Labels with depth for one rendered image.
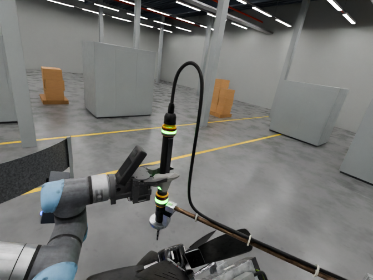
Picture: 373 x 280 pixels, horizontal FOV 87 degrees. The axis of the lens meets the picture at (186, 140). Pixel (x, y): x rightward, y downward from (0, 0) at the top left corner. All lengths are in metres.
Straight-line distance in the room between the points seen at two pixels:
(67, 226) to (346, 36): 13.19
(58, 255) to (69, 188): 0.14
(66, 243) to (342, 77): 12.84
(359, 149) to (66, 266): 5.94
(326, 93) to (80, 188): 7.54
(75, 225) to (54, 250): 0.08
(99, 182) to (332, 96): 7.45
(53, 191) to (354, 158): 5.99
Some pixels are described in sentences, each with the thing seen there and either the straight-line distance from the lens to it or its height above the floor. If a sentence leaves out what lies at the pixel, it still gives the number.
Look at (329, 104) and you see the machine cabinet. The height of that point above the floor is 1.42.
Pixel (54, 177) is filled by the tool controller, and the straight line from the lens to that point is 1.46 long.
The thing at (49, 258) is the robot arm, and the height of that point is 1.59.
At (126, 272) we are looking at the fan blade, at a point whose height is 1.18.
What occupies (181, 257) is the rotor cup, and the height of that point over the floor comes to 1.24.
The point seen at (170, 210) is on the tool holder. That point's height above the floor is 1.54.
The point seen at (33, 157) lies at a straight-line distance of 2.55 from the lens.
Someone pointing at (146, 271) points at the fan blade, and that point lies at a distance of 0.72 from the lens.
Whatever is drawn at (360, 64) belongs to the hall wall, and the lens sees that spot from 12.87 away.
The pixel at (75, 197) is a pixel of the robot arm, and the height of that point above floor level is 1.65.
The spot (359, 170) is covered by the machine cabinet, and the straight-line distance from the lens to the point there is 6.16.
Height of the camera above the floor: 1.99
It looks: 21 degrees down
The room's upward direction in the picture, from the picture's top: 8 degrees clockwise
